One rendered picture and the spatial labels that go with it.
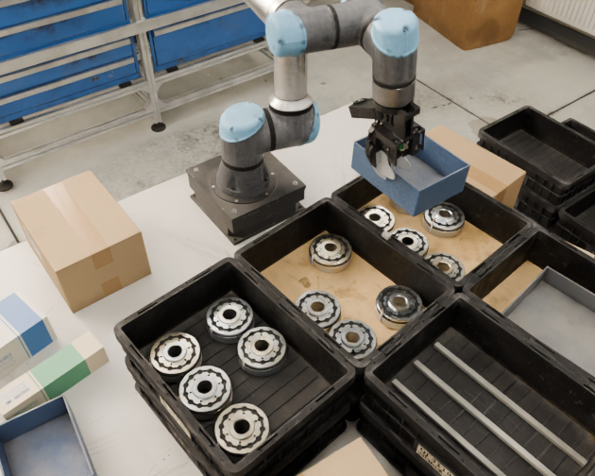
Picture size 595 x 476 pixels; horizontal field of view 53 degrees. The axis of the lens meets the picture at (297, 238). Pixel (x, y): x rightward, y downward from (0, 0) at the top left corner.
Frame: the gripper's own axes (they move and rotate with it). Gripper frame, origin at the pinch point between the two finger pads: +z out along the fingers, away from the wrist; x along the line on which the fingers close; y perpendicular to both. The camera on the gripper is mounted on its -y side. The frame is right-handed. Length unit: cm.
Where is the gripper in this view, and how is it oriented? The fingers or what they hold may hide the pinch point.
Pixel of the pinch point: (384, 171)
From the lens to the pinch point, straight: 124.9
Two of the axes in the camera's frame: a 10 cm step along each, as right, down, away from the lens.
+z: 1.0, 6.4, 7.7
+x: 8.2, -4.9, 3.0
